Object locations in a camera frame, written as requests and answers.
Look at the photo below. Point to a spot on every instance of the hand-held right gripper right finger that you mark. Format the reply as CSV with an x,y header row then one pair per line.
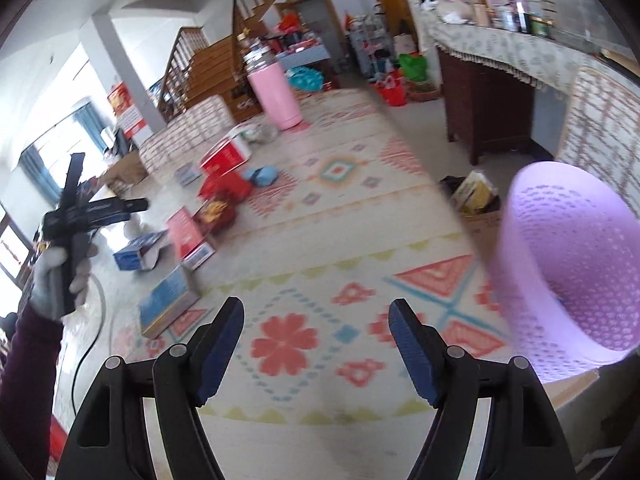
x,y
415,355

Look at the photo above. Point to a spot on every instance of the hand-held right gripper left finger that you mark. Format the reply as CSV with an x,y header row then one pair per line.
x,y
219,352

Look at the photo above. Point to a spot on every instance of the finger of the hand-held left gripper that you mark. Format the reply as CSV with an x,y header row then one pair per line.
x,y
135,205

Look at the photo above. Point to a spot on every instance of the red plastic bag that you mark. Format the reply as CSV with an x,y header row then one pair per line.
x,y
225,187

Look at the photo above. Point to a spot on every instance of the person's left forearm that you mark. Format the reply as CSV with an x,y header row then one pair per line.
x,y
27,385

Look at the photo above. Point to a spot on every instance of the person's left hand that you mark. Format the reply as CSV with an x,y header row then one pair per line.
x,y
47,285

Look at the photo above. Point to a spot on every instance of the blue white carton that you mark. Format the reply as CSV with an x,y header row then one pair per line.
x,y
137,252

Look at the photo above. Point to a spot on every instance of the red flat box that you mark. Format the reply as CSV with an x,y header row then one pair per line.
x,y
186,232

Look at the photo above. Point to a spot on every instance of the small blue white box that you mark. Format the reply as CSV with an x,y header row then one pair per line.
x,y
188,174

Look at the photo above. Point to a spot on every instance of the blue flat box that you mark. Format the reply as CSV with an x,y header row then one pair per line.
x,y
167,300

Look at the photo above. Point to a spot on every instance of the dark red snack packet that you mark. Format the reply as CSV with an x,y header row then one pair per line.
x,y
216,214

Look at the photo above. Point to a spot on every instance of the red white cardboard box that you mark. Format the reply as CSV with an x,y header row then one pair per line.
x,y
227,156

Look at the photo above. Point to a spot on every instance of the patterned rug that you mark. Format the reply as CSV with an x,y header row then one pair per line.
x,y
350,240

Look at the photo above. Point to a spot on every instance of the clear crumpled plastic bag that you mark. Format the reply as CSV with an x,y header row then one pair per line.
x,y
262,133

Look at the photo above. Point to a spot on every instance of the wooden staircase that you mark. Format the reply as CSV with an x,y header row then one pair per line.
x,y
210,60

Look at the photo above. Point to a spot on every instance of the yellow box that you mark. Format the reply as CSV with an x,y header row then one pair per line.
x,y
475,191

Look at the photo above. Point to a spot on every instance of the pink tall container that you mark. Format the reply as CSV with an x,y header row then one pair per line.
x,y
277,97

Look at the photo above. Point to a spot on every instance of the teal bag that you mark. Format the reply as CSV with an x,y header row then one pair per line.
x,y
305,79

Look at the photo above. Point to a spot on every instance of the dark wooden cabinet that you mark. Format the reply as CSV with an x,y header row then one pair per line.
x,y
480,105

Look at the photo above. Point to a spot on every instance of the red bucket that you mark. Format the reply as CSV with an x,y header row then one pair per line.
x,y
392,92

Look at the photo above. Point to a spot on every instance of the green bag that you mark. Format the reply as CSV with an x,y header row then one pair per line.
x,y
414,67

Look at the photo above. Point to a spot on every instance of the patterned armchair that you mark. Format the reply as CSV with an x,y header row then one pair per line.
x,y
600,130

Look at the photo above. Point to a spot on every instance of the side table with lace cloth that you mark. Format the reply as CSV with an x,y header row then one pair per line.
x,y
505,50

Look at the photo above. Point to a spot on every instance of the dark bottle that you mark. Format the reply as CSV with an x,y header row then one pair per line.
x,y
517,7

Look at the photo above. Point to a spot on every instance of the red wall calendar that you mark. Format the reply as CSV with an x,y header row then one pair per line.
x,y
127,107

